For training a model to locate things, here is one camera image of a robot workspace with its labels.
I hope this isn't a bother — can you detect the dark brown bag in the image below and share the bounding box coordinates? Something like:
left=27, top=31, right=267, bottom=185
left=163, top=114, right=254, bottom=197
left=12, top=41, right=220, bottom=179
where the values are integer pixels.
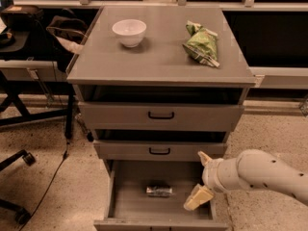
left=46, top=15, right=88, bottom=43

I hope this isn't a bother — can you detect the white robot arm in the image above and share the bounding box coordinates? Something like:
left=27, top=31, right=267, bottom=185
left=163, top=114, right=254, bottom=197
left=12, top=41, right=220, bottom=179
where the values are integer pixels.
left=184, top=149, right=308, bottom=211

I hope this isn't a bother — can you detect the black drawer handle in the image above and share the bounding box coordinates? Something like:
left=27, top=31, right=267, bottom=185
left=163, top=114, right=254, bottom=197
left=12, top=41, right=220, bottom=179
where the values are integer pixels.
left=148, top=147, right=171, bottom=156
left=147, top=112, right=175, bottom=120

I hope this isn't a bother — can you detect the grey middle drawer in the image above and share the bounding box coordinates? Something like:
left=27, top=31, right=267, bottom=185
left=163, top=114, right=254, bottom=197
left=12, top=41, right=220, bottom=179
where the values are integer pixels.
left=93, top=141, right=227, bottom=162

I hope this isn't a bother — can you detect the black office chair base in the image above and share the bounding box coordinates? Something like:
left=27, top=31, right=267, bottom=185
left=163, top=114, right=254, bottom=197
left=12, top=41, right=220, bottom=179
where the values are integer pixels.
left=0, top=149, right=37, bottom=225

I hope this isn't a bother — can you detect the black middle drawer handle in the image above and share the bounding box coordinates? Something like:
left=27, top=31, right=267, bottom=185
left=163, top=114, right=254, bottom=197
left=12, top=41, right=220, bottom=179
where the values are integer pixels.
left=148, top=147, right=171, bottom=156

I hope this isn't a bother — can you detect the grey bottom drawer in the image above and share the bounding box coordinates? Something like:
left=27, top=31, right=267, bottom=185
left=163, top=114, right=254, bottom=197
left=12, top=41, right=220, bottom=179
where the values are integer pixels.
left=94, top=161, right=228, bottom=231

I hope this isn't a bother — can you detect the grey drawer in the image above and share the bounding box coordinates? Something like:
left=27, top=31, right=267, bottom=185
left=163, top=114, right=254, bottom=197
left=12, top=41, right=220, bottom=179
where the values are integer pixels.
left=93, top=141, right=227, bottom=162
left=79, top=102, right=244, bottom=132
left=94, top=161, right=228, bottom=231

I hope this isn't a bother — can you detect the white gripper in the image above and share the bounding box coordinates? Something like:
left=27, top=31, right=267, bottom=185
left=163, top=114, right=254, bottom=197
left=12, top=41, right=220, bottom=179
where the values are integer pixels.
left=184, top=151, right=241, bottom=211

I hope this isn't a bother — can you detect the green chip bag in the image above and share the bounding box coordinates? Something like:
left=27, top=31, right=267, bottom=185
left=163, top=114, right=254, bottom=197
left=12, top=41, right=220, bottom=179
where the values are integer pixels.
left=183, top=20, right=219, bottom=68

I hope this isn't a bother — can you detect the grey top drawer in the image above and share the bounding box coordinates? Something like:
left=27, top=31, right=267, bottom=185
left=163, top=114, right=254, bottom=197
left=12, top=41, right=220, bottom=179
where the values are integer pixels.
left=79, top=102, right=244, bottom=132

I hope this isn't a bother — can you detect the black bag on desk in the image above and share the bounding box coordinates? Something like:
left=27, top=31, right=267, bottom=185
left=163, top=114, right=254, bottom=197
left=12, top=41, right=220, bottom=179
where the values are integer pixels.
left=0, top=5, right=43, bottom=32

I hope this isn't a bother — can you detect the silver redbull can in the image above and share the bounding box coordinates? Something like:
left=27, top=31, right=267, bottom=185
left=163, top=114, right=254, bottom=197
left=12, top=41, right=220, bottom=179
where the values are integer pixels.
left=146, top=186, right=173, bottom=197

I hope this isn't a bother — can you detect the black top drawer handle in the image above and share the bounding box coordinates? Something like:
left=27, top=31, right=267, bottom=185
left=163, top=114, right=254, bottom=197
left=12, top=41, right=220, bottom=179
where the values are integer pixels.
left=147, top=112, right=175, bottom=120

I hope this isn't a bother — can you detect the grey drawer cabinet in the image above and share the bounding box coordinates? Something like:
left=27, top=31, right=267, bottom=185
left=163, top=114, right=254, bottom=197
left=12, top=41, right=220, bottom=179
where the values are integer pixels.
left=65, top=5, right=257, bottom=180

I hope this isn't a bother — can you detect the white ceramic bowl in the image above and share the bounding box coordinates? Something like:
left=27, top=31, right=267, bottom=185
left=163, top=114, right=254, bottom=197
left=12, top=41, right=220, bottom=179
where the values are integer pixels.
left=112, top=19, right=147, bottom=48

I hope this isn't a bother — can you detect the black floor cable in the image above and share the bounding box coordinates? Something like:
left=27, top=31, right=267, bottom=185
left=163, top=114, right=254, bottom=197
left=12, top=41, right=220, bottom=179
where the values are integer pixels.
left=17, top=138, right=71, bottom=231

